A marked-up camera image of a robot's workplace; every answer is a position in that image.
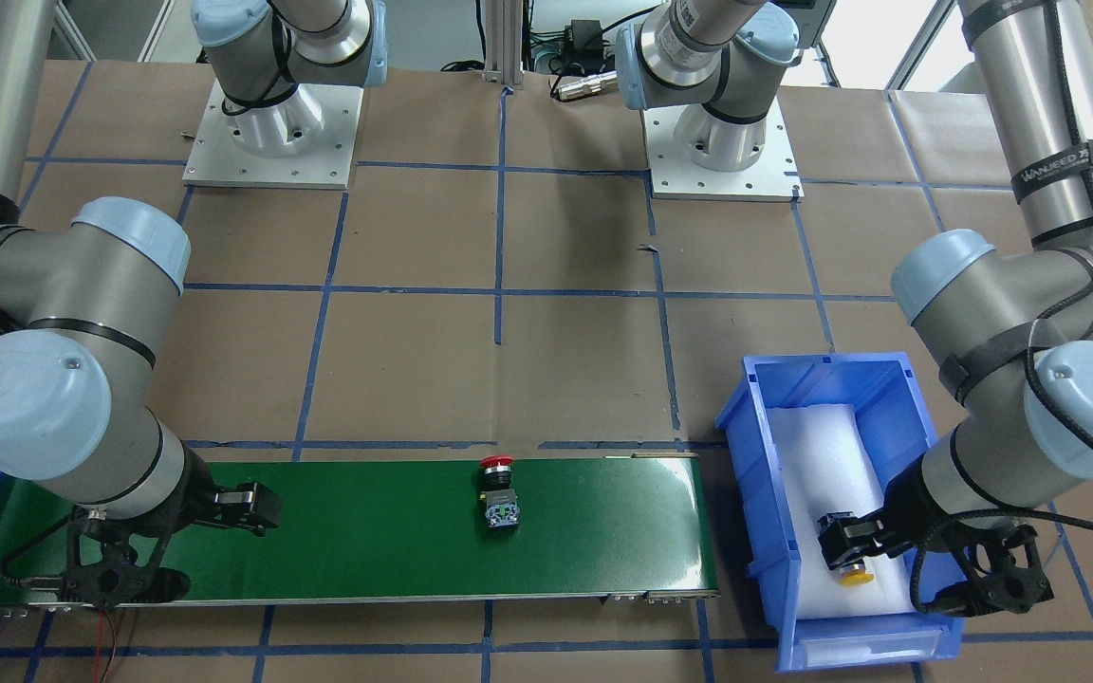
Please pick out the black power adapter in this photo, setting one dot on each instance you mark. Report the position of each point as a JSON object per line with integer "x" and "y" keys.
{"x": 584, "y": 36}

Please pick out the yellow push button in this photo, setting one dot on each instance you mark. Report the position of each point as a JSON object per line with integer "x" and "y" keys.
{"x": 854, "y": 574}

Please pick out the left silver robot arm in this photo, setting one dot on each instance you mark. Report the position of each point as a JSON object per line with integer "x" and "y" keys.
{"x": 1013, "y": 338}

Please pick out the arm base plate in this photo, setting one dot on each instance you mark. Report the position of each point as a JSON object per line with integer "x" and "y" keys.
{"x": 694, "y": 156}
{"x": 306, "y": 142}

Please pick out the red push button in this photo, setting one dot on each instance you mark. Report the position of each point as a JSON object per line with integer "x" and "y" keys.
{"x": 498, "y": 501}

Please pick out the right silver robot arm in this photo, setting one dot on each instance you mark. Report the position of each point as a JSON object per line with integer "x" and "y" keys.
{"x": 83, "y": 313}

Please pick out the green conveyor belt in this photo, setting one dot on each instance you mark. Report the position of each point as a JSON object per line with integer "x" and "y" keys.
{"x": 614, "y": 527}

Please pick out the aluminium frame post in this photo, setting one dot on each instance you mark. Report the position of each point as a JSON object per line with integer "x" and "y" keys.
{"x": 504, "y": 31}

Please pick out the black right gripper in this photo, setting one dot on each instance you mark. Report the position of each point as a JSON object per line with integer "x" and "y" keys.
{"x": 194, "y": 502}

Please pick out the white foam pad bin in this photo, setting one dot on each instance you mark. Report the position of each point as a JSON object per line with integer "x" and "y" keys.
{"x": 826, "y": 469}

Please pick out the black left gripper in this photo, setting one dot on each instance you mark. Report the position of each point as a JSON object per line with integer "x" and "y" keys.
{"x": 899, "y": 520}

